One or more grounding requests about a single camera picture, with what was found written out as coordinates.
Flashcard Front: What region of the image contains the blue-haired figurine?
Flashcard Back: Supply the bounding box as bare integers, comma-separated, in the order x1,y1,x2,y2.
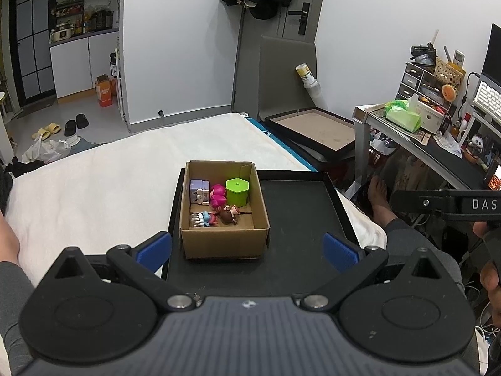
190,211,220,228

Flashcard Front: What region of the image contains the grey drawer organizer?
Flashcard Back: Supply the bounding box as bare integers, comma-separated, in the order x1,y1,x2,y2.
396,62,425,100

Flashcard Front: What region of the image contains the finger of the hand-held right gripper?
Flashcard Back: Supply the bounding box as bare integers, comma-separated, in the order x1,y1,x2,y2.
392,190,457,219

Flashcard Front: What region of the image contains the lit phone screen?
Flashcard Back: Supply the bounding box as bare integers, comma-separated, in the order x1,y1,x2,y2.
483,162,501,191

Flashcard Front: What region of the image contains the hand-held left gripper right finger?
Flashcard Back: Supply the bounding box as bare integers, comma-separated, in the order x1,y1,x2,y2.
299,233,444,313

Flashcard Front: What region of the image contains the white cabinet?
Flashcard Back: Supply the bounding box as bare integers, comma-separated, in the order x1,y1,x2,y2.
49,31,120,99

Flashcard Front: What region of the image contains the grey board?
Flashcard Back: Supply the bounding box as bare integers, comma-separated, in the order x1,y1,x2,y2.
256,35,317,120

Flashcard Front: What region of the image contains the wicker basket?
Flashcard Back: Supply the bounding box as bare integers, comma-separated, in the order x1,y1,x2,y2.
434,59,466,85

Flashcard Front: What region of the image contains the black door lock handle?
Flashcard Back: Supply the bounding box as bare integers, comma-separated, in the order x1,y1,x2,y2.
287,2,312,35

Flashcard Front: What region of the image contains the person's right hand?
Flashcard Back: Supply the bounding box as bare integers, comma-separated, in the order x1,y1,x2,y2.
473,221,501,318

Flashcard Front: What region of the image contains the black-framed glass door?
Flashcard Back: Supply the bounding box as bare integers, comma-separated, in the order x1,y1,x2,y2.
10,0,55,104

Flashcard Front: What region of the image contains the grey door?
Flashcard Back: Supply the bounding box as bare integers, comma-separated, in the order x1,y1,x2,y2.
231,0,328,112

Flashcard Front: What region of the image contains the green tissue pack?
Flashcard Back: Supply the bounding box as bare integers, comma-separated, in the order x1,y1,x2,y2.
385,100,422,133

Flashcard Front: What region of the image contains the orange carton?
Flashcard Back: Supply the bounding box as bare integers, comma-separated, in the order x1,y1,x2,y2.
95,74,114,107

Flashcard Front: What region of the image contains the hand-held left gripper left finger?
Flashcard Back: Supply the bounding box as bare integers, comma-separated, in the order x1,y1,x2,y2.
53,232,196,314

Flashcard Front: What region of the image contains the white plastic bag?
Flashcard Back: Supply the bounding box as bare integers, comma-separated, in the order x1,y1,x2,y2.
23,137,71,164

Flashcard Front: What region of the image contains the yellow-capped canister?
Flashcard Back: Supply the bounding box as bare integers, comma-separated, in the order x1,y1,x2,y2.
295,63,318,87

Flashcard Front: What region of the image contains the black tray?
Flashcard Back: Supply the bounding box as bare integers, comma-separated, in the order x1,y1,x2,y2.
161,168,358,298

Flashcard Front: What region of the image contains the purple cube toy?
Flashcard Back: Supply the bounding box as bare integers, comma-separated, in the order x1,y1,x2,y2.
190,180,211,205

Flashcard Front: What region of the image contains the white drawer box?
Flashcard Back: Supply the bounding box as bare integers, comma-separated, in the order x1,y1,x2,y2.
416,100,447,133

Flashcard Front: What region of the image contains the row of kitchen bottles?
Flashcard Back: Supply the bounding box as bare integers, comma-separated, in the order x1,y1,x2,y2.
74,8,118,34

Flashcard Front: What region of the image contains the red basket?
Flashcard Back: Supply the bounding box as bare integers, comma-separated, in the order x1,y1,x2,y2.
368,147,392,169

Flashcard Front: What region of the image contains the panda figurine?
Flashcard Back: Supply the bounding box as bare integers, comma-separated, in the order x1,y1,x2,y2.
463,133,492,165

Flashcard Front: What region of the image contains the brown cardboard box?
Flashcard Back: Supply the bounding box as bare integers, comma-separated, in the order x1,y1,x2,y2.
180,160,271,261

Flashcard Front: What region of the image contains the black monitor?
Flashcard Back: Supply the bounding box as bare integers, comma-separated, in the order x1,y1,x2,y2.
481,23,501,81

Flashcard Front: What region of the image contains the black clutter on organizer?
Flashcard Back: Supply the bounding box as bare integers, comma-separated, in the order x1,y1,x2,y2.
410,43,437,66

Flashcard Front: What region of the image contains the pink figurine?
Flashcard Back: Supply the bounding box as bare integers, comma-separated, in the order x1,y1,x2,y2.
209,184,228,209

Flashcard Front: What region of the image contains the white keyboard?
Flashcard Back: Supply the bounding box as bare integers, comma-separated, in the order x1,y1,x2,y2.
472,80,501,120

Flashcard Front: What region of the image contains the brown-haired doll figurine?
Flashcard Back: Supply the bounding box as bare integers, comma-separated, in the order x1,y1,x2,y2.
218,204,240,225

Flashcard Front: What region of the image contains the grey desk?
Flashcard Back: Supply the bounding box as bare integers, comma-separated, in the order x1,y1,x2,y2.
353,104,501,191

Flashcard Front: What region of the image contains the person's left leg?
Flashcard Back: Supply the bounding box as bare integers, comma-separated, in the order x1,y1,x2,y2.
0,215,38,376

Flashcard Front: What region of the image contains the black frame with brown board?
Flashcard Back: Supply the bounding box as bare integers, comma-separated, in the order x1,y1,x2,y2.
265,107,355,161

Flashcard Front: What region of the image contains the green hexagonal box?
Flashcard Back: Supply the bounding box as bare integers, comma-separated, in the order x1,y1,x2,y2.
226,178,250,207

